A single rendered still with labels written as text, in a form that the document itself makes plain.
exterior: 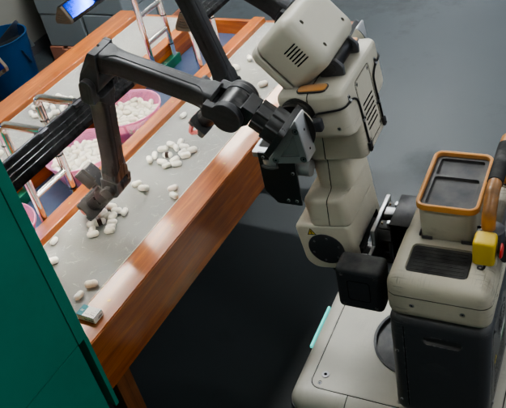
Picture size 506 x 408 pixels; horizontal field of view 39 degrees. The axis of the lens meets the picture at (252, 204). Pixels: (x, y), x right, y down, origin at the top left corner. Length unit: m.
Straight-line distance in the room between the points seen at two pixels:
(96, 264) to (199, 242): 0.31
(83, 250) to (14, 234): 0.67
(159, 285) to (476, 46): 2.86
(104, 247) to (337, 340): 0.78
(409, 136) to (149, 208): 1.76
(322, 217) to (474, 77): 2.34
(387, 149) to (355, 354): 1.52
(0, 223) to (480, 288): 1.05
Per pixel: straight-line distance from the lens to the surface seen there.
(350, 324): 2.38
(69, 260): 2.18
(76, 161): 2.60
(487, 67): 4.21
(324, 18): 1.72
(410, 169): 3.44
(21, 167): 2.00
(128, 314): 1.96
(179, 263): 2.11
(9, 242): 1.54
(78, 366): 1.80
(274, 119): 1.60
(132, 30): 3.49
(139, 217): 2.24
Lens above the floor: 2.05
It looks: 37 degrees down
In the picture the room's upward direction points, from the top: 13 degrees counter-clockwise
